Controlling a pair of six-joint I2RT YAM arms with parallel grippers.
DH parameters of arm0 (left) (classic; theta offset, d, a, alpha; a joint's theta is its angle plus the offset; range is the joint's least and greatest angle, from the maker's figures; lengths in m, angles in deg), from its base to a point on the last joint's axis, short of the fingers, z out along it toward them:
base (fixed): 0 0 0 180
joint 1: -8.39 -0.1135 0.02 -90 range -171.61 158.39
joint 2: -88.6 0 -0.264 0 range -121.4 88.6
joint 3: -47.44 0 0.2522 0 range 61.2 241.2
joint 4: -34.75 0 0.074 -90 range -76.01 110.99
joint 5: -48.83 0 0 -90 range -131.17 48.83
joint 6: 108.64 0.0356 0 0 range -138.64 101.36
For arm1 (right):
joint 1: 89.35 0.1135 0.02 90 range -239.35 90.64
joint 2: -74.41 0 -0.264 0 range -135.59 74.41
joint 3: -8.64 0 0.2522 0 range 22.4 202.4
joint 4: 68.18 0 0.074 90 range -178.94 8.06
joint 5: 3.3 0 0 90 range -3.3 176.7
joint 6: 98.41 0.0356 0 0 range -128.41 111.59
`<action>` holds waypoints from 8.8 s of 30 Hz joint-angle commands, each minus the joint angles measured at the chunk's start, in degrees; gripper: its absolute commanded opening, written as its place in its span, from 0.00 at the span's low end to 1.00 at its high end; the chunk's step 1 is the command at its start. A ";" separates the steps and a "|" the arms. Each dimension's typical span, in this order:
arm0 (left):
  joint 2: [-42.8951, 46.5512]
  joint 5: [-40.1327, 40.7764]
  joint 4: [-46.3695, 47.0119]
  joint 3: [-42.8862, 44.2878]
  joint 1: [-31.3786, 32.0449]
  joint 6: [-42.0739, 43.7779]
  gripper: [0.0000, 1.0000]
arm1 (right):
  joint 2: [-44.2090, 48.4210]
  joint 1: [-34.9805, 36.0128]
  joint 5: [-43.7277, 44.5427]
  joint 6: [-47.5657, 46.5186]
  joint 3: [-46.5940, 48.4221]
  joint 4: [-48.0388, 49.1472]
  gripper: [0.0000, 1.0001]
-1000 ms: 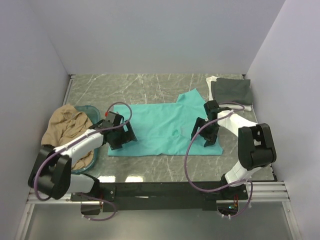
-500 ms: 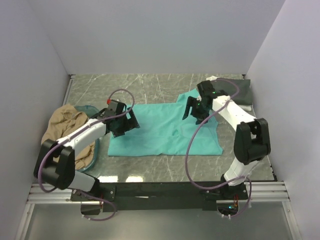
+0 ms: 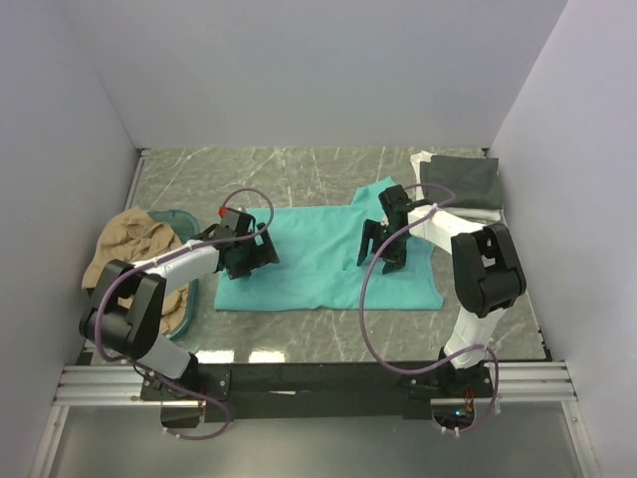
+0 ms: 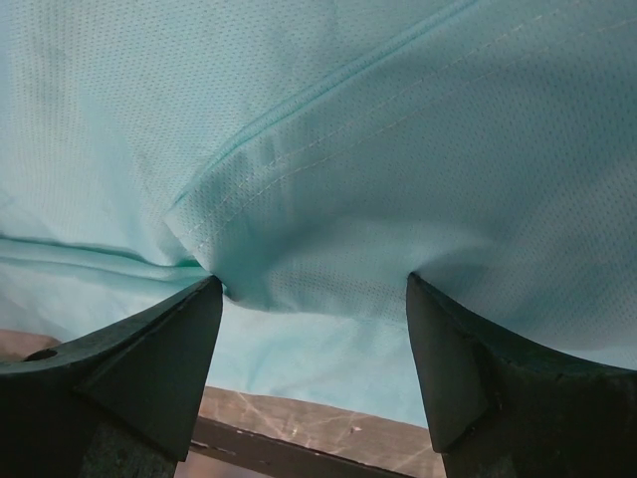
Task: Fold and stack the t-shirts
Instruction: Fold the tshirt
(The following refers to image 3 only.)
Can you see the folded dark grey t shirt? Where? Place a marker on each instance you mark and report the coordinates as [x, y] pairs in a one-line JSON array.
[[475, 181]]

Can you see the tan t shirt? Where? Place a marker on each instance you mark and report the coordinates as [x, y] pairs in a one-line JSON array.
[[136, 235]]

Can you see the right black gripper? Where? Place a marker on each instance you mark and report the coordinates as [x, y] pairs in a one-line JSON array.
[[371, 231]]

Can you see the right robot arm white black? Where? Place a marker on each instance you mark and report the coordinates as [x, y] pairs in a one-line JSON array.
[[488, 278]]

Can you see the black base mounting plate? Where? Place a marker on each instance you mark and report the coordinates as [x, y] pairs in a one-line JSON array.
[[215, 393]]

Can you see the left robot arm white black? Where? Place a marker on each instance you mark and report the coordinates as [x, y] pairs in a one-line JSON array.
[[124, 312]]

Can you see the teal t shirt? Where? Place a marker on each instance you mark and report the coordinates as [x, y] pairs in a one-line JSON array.
[[318, 248]]

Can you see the teal plastic basket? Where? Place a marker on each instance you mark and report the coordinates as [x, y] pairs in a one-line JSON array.
[[178, 310]]

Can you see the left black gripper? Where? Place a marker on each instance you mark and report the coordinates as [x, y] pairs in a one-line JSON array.
[[262, 255]]

